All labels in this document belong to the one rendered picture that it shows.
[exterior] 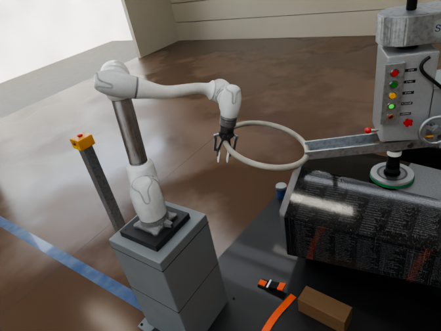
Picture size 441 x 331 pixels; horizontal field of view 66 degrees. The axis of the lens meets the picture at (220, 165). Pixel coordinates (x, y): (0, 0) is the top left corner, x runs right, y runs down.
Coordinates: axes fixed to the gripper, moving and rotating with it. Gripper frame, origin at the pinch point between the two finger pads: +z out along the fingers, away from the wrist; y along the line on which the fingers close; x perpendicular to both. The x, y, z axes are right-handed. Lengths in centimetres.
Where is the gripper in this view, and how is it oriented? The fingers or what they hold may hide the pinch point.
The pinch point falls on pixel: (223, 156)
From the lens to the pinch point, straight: 191.6
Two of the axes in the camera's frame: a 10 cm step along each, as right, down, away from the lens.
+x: -0.9, -5.8, 8.1
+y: 9.9, 0.4, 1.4
